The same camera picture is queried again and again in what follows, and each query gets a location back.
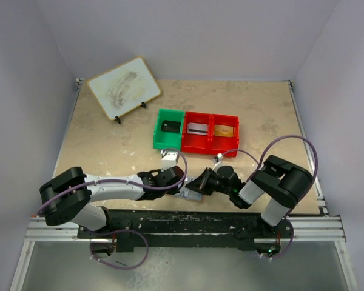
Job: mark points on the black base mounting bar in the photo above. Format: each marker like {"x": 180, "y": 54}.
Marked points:
{"x": 251, "y": 232}

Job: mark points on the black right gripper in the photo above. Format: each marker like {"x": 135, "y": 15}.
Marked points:
{"x": 201, "y": 183}

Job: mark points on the red bin middle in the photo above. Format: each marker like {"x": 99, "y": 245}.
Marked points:
{"x": 197, "y": 143}

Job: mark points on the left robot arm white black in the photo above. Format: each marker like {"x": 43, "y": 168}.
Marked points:
{"x": 69, "y": 197}

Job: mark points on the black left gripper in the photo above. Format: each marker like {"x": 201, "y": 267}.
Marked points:
{"x": 173, "y": 191}

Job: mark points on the gold card in bin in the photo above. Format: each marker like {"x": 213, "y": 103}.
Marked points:
{"x": 223, "y": 131}

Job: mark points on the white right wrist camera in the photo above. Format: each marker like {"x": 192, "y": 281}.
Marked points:
{"x": 218, "y": 162}

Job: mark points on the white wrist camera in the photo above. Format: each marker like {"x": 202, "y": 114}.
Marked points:
{"x": 169, "y": 159}
{"x": 218, "y": 162}

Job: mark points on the green plastic bin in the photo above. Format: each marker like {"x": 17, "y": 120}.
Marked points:
{"x": 163, "y": 140}

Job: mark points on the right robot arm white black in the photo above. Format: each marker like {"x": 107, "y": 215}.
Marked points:
{"x": 286, "y": 183}

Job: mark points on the black card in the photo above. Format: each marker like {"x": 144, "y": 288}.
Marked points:
{"x": 171, "y": 126}

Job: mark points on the aluminium front frame rail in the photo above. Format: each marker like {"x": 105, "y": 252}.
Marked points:
{"x": 304, "y": 229}

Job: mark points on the white board wooden frame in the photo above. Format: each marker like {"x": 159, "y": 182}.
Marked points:
{"x": 123, "y": 88}

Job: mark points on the brown leather card holder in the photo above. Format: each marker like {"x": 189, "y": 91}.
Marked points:
{"x": 185, "y": 193}

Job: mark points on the red bin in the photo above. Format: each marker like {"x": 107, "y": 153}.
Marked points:
{"x": 197, "y": 143}
{"x": 221, "y": 144}

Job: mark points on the red bin right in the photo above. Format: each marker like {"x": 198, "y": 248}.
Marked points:
{"x": 221, "y": 144}

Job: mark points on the aluminium corner rail right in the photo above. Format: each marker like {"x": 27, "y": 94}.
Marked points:
{"x": 310, "y": 156}

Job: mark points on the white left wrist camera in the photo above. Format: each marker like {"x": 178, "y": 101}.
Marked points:
{"x": 169, "y": 159}

